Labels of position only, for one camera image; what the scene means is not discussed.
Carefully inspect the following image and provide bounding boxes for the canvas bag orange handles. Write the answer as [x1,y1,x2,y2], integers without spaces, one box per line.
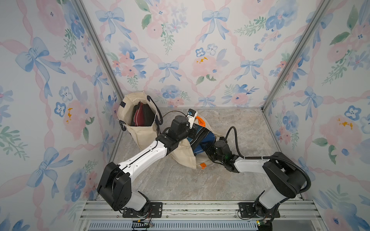
[170,116,221,169]

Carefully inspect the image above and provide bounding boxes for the blue paddle case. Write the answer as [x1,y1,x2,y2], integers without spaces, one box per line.
[187,125,216,156]

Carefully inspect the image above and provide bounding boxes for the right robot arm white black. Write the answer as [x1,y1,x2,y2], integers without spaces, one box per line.
[201,140,311,219]

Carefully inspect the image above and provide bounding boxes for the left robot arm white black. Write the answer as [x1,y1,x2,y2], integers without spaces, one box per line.
[97,115,197,214]

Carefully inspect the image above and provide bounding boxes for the red pouch in bag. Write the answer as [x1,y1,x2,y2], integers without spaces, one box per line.
[131,102,155,127]

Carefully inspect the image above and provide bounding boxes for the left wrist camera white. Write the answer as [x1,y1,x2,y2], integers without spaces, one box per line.
[187,109,198,129]

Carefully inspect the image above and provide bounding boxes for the canvas bag navy handles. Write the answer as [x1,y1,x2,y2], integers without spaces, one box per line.
[117,91,163,150]

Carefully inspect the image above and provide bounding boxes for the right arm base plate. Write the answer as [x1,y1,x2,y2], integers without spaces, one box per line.
[237,202,280,219]

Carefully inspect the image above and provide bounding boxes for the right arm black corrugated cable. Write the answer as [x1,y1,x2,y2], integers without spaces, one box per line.
[225,126,312,194]

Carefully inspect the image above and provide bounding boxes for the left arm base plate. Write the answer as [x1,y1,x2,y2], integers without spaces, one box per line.
[122,202,163,219]

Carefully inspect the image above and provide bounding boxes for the aluminium corner post left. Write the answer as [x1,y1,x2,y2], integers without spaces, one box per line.
[71,0,124,101]

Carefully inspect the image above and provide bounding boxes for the aluminium corner post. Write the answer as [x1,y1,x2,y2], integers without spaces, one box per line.
[261,0,332,113]
[71,0,124,101]

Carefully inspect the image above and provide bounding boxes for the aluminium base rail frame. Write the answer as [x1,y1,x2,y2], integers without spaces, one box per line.
[75,200,328,231]

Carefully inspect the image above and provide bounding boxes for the aluminium corner post right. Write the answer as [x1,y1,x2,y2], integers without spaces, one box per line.
[261,0,332,113]

